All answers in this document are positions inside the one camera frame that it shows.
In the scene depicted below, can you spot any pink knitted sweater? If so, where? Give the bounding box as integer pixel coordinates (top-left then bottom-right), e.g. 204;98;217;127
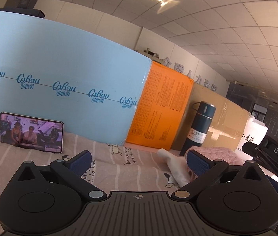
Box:
189;146;245;168

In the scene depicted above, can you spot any grey filing cabinet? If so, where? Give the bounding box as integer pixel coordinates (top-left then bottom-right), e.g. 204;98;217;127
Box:
136;47;159;62

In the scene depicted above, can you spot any smartphone with lit screen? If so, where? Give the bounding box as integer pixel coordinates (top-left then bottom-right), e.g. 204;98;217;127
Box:
0;112;64;154

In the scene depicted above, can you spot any dark desk partition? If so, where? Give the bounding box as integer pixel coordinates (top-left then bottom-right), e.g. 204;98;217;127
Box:
0;0;45;19

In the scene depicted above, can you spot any white paper bag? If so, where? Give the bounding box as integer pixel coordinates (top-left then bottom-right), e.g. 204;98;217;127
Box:
235;114;278;187

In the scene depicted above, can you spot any glass office partition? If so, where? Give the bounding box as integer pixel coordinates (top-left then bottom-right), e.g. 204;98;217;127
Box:
226;81;278;153

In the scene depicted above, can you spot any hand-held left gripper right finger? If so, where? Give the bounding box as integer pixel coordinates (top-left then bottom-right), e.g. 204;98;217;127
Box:
171;149;267;201

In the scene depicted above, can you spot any brown cardboard box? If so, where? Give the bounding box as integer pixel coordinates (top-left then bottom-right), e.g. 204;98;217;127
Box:
171;82;252;153

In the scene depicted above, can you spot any orange cardboard box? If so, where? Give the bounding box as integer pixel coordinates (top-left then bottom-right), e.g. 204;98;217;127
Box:
125;61;194;151

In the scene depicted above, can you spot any large light blue cardboard box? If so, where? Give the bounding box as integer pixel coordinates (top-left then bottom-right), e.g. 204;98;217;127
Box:
0;10;153;145

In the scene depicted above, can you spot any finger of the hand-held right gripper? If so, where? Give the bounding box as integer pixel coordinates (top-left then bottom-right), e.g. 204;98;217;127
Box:
242;142;278;178

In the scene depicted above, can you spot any white garment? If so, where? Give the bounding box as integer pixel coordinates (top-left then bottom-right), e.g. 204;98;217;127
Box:
157;149;198;187

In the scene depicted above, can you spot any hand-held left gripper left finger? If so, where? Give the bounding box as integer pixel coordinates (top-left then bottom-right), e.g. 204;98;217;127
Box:
14;151;107;201

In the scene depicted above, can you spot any dark blue vacuum bottle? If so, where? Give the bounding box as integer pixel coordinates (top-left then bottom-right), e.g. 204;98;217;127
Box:
180;101;217;156

